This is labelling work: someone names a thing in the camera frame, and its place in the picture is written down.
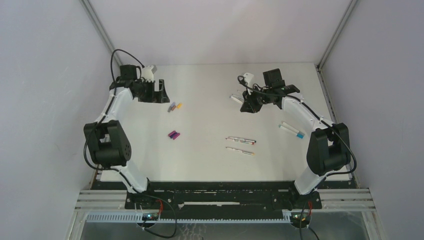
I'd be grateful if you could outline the plain white marker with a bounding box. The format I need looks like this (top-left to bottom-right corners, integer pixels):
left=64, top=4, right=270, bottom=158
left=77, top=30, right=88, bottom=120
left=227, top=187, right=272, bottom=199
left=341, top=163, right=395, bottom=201
left=281, top=121, right=299, bottom=132

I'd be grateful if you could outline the white red marker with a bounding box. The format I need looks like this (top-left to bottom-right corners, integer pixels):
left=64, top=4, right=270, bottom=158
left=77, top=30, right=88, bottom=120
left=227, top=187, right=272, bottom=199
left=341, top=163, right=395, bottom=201
left=225, top=137, right=256, bottom=145

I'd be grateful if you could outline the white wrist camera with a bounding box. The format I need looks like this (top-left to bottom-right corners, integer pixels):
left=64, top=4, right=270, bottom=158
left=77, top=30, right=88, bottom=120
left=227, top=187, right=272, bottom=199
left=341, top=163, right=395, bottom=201
left=242, top=72, right=254, bottom=95
left=140, top=65, right=157, bottom=83

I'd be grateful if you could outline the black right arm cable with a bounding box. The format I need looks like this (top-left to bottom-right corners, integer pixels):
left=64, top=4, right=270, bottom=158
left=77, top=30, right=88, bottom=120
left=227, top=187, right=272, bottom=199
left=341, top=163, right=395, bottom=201
left=237, top=75, right=358, bottom=176

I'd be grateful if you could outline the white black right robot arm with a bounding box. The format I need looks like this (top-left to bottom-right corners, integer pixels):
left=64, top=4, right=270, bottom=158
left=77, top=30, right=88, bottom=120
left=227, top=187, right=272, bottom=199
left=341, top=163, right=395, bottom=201
left=237, top=68, right=353, bottom=208

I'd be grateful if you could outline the left controller board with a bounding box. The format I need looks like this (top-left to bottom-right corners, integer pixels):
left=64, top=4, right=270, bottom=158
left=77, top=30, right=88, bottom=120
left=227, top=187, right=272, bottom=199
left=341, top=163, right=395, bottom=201
left=141, top=213, right=160, bottom=222

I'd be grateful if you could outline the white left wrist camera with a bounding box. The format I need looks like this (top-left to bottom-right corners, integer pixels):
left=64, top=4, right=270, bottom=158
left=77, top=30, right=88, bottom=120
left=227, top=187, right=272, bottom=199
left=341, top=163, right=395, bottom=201
left=140, top=65, right=157, bottom=83

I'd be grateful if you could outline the aluminium frame rail left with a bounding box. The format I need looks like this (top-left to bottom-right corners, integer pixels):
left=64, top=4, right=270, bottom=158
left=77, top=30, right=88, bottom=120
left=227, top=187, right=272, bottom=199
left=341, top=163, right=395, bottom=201
left=79, top=0, right=116, bottom=54

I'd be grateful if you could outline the aluminium frame rail right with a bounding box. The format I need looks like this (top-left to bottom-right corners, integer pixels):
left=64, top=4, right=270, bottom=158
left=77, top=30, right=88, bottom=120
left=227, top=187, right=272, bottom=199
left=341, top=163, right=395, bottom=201
left=316, top=0, right=360, bottom=180

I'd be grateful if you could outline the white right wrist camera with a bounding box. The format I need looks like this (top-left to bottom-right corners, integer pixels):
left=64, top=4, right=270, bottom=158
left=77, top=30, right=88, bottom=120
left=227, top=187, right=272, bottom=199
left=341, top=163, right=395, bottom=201
left=242, top=72, right=254, bottom=95

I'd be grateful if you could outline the aluminium frame rail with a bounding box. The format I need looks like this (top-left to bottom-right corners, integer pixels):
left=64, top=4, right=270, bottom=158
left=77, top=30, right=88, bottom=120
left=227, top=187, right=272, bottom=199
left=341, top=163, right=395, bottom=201
left=79, top=0, right=116, bottom=54
left=316, top=0, right=360, bottom=180

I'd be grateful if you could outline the controller board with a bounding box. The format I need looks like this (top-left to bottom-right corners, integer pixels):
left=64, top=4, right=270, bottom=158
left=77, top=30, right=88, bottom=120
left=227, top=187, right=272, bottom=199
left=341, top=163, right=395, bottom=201
left=141, top=213, right=160, bottom=222
left=290, top=213, right=311, bottom=222

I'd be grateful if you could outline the white yellow marker pen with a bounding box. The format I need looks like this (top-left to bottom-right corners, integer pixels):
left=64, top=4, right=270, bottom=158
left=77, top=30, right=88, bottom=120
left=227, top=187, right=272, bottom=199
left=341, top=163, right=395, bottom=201
left=225, top=146, right=255, bottom=156

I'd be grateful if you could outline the right controller board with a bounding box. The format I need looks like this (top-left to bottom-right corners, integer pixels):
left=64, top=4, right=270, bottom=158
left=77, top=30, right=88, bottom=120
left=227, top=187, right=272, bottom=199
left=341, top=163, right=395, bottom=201
left=290, top=213, right=311, bottom=222

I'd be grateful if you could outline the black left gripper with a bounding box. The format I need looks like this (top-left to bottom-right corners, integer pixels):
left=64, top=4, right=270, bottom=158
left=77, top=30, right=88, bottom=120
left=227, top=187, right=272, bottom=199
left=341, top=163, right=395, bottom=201
left=135, top=79, right=169, bottom=104

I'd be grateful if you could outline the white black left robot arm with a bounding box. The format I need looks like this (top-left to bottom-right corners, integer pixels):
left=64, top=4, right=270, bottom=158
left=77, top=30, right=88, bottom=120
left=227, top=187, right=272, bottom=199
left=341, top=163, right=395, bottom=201
left=83, top=64, right=170, bottom=209

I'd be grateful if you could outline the white blue capped marker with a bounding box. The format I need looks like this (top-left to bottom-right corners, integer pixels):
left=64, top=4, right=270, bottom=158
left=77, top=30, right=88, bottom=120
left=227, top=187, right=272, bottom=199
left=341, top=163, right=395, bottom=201
left=278, top=124, right=305, bottom=139

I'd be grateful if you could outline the white cable duct strip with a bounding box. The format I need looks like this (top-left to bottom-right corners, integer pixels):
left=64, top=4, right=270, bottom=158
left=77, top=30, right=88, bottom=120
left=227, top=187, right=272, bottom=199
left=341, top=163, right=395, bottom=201
left=85, top=212, right=292, bottom=224

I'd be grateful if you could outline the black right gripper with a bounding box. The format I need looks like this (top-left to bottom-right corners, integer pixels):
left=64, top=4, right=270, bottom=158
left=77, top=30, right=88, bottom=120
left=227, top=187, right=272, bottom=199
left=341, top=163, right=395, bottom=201
left=242, top=84, right=273, bottom=113

